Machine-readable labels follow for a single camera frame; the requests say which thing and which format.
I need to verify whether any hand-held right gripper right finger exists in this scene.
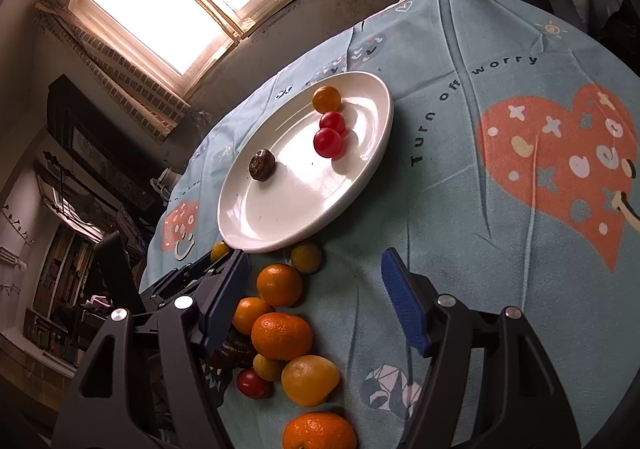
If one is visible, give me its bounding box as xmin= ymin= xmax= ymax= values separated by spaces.
xmin=381 ymin=246 xmax=583 ymax=449

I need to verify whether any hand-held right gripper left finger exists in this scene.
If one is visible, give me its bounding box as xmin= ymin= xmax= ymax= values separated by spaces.
xmin=50 ymin=249 xmax=251 ymax=449

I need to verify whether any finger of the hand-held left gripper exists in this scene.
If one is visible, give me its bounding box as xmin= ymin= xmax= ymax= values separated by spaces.
xmin=139 ymin=249 xmax=236 ymax=314

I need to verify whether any dark brown water chestnut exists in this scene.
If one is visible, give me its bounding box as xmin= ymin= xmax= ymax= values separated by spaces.
xmin=212 ymin=329 xmax=257 ymax=370
xmin=248 ymin=149 xmax=276 ymax=181

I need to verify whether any dark red cherry tomato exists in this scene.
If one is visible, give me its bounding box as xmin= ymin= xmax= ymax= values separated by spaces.
xmin=236 ymin=368 xmax=273 ymax=400

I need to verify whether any olive yellow cherry tomato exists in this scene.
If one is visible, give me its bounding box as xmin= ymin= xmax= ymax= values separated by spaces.
xmin=290 ymin=243 xmax=323 ymax=275

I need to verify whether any large yellow tomato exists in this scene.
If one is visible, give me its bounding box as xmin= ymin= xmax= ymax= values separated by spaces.
xmin=281 ymin=355 xmax=341 ymax=407

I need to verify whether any white oval plate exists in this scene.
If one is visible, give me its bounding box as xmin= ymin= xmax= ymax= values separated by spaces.
xmin=216 ymin=71 xmax=395 ymax=254

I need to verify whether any small orange mandarin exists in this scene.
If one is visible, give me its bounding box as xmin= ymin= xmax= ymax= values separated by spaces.
xmin=231 ymin=297 xmax=273 ymax=336

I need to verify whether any black chair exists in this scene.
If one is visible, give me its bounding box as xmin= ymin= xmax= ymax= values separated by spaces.
xmin=94 ymin=231 xmax=148 ymax=315

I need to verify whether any small yellow fruit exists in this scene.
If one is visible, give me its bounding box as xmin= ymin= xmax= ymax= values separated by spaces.
xmin=252 ymin=354 xmax=287 ymax=383

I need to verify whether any light blue printed tablecloth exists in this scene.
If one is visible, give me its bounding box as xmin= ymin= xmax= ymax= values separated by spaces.
xmin=139 ymin=0 xmax=640 ymax=449

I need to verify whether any white kettle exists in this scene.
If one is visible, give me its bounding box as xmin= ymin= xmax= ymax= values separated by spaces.
xmin=150 ymin=168 xmax=176 ymax=204

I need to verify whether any bookshelf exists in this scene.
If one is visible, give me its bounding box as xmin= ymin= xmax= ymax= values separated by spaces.
xmin=25 ymin=224 xmax=96 ymax=370

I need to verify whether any dark wooden cabinet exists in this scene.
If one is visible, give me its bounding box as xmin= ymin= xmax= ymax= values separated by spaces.
xmin=47 ymin=74 xmax=156 ymax=210

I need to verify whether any checked curtain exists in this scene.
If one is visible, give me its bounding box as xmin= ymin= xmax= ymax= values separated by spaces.
xmin=37 ymin=0 xmax=191 ymax=142

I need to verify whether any orange cherry tomato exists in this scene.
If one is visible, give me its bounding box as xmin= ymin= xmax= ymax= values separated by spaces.
xmin=312 ymin=85 xmax=342 ymax=114

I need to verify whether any window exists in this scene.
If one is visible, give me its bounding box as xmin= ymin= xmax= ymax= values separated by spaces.
xmin=67 ymin=0 xmax=346 ymax=92

